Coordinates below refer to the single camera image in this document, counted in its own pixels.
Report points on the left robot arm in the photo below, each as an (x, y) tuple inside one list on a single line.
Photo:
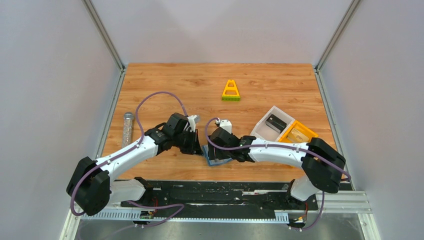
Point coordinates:
[(94, 185)]

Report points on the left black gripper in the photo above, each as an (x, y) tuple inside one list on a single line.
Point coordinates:
[(191, 140)]

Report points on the white plastic bin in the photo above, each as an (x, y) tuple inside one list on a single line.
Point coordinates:
[(262, 131)]

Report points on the black box in bin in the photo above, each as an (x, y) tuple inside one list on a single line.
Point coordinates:
[(275, 123)]

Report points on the clear glitter tube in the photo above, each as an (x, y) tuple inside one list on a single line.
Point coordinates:
[(127, 132)]

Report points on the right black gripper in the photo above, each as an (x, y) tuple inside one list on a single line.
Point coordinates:
[(214, 149)]

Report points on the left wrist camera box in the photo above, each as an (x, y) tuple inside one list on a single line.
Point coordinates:
[(192, 121)]

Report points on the blue card holder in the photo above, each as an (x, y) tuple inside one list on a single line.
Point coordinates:
[(218, 161)]

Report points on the yellow green toy block stand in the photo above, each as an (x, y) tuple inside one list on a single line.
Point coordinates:
[(230, 92)]

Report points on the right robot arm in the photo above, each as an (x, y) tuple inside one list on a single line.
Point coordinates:
[(322, 165)]

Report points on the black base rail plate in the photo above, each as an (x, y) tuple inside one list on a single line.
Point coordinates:
[(218, 200)]

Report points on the tan item in yellow bin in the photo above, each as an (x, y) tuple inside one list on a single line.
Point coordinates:
[(296, 136)]

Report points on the yellow plastic bin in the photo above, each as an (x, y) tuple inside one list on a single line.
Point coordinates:
[(298, 125)]

